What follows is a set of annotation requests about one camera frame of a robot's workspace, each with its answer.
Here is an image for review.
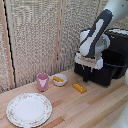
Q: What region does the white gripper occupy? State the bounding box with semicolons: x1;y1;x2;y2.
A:
74;53;105;75

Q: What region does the pink cup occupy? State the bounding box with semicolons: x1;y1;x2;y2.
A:
36;72;51;93

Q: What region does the yellow food piece in bowl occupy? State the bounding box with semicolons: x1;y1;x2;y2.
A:
53;76;65;83

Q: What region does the white bowl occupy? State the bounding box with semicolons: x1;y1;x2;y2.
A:
52;73;69;88

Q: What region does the beige woven folding screen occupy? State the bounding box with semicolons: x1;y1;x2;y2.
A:
0;0;128;94

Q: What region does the white plate with floral rim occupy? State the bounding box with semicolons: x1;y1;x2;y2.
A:
5;92;53;128

